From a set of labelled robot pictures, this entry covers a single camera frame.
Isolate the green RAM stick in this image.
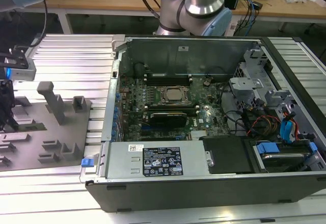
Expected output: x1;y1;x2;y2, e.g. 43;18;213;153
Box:
18;123;48;131

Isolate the grey parts rack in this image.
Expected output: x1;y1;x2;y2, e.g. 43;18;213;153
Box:
0;81;94;171

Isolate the silver power supply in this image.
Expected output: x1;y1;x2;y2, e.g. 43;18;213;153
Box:
95;141;212;184

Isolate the long wooden desk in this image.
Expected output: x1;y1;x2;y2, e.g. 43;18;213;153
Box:
43;0;326;35

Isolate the black Nvidia graphics card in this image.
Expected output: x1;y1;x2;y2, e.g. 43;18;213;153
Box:
149;111;188;133

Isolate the silver CPU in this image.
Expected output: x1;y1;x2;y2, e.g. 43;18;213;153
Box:
167;88;183;100

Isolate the CPU socket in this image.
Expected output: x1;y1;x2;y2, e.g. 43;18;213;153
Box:
157;84;192;104

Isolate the silver finned heat sink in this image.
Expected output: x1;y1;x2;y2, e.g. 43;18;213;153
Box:
189;129;209;141

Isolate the green motherboard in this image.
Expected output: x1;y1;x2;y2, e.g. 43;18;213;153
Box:
118;75;239;143

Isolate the black and silver PC case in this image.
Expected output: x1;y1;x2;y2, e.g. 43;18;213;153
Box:
78;34;326;213

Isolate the black plastic shroud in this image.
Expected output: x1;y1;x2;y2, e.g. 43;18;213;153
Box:
200;136;255;176

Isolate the grey metal drive cage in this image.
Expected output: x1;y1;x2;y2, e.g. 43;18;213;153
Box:
228;47;296;115

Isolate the hard disk in blue carrier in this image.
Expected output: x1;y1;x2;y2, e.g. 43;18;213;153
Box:
252;139;318;174

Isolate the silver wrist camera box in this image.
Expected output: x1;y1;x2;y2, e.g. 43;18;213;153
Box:
4;55;36;81

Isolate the black wrist mount bracket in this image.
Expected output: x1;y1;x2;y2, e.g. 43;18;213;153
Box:
0;45;28;69

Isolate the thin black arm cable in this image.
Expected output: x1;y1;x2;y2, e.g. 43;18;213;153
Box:
32;0;49;48

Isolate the metal socket cover frame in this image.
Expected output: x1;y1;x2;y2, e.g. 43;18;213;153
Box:
159;86;191;103

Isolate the black wire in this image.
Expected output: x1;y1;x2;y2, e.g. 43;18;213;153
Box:
219;85;245;135

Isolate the red wire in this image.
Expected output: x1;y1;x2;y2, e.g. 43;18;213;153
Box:
251;115;280;134

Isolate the blue flat data wire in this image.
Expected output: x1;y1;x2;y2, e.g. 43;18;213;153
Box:
280;110;298;142

